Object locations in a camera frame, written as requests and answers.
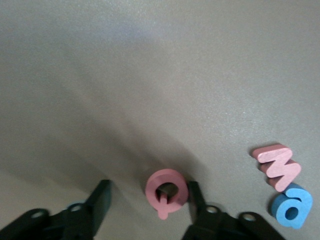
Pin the blue lowercase letter a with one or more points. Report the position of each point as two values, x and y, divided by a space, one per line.
302 200

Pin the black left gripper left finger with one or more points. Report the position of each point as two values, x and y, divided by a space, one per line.
75 222

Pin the pink-red capital letter Q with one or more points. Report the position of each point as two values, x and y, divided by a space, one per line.
152 192

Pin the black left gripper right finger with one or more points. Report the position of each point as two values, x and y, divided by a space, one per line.
212 225

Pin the pink-red lowercase letter w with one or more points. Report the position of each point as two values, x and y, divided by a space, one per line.
272 156

